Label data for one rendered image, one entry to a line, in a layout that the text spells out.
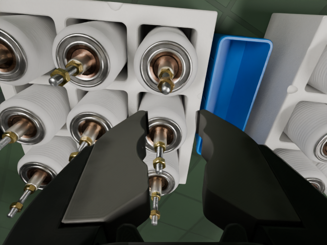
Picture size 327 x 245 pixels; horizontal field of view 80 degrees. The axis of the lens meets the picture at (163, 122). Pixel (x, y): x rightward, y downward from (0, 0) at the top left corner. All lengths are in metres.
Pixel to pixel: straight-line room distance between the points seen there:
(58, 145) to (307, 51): 0.51
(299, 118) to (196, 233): 0.76
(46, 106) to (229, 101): 0.46
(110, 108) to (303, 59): 0.35
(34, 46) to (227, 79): 0.45
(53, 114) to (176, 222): 0.76
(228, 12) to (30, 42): 0.42
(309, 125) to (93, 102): 0.39
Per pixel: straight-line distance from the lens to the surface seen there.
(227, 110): 0.62
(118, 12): 0.36
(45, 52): 0.37
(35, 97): 0.40
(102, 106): 0.34
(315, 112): 0.47
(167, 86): 0.21
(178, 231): 1.05
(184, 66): 0.29
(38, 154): 0.46
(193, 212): 0.94
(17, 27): 0.36
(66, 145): 0.48
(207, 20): 0.36
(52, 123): 0.39
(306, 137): 0.45
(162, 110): 0.33
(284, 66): 0.48
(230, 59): 0.57
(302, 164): 0.51
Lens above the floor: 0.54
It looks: 60 degrees down
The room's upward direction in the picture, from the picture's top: 179 degrees counter-clockwise
